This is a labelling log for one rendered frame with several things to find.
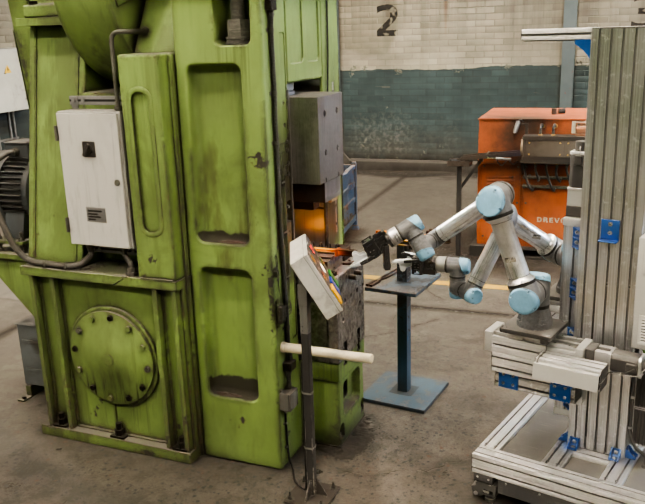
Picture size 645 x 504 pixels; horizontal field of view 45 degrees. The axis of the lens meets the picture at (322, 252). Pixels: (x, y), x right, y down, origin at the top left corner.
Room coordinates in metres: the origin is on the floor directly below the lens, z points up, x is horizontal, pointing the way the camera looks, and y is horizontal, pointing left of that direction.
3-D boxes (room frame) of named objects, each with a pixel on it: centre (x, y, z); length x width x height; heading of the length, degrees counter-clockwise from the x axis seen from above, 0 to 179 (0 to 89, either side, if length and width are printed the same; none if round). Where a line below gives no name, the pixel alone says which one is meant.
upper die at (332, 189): (3.79, 0.13, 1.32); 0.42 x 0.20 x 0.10; 67
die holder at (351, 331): (3.85, 0.12, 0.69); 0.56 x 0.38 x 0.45; 67
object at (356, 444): (3.69, -0.11, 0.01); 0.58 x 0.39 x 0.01; 157
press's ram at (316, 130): (3.83, 0.11, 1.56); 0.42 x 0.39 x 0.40; 67
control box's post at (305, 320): (3.17, 0.08, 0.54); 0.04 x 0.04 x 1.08; 67
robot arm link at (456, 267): (3.50, -0.63, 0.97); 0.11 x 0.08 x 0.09; 67
